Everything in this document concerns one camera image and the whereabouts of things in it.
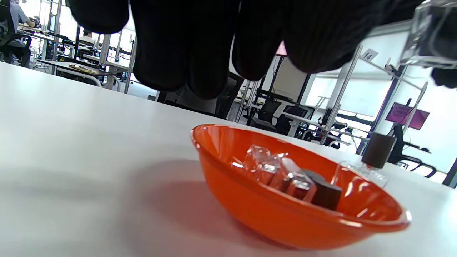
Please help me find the person's right hand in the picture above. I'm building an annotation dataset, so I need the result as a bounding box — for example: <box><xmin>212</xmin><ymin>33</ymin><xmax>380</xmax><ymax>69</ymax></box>
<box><xmin>430</xmin><ymin>67</ymin><xmax>457</xmax><ymax>89</ymax></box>

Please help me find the person's left hand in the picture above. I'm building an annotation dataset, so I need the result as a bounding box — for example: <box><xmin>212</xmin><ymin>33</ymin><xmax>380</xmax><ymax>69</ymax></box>
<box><xmin>66</xmin><ymin>0</ymin><xmax>425</xmax><ymax>100</ymax></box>

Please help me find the clear glass perfume bottle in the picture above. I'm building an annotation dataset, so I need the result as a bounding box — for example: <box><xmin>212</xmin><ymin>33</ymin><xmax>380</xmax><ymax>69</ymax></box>
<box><xmin>243</xmin><ymin>144</ymin><xmax>282</xmax><ymax>184</ymax></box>
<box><xmin>336</xmin><ymin>133</ymin><xmax>397</xmax><ymax>190</ymax></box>
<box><xmin>399</xmin><ymin>0</ymin><xmax>457</xmax><ymax>70</ymax></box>
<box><xmin>270</xmin><ymin>157</ymin><xmax>318</xmax><ymax>202</ymax></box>

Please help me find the brown wooden perfume bottle cap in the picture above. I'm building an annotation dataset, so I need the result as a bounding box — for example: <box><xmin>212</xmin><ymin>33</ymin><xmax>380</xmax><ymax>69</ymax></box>
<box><xmin>302</xmin><ymin>168</ymin><xmax>342</xmax><ymax>211</ymax></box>

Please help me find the orange plastic bowl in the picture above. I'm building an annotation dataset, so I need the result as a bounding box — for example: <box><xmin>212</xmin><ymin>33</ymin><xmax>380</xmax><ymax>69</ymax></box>
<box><xmin>190</xmin><ymin>124</ymin><xmax>412</xmax><ymax>250</ymax></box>

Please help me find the magenta screen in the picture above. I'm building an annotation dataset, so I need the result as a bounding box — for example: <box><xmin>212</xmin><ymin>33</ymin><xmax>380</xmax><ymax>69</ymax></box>
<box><xmin>385</xmin><ymin>102</ymin><xmax>430</xmax><ymax>131</ymax></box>

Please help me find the office desk with papers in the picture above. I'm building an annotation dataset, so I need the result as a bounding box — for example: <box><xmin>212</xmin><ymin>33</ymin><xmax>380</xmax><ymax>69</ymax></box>
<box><xmin>37</xmin><ymin>59</ymin><xmax>122</xmax><ymax>91</ymax></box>

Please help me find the white metal frame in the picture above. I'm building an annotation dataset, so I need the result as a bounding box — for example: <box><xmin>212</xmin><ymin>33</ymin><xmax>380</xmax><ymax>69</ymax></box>
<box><xmin>320</xmin><ymin>46</ymin><xmax>429</xmax><ymax>145</ymax></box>

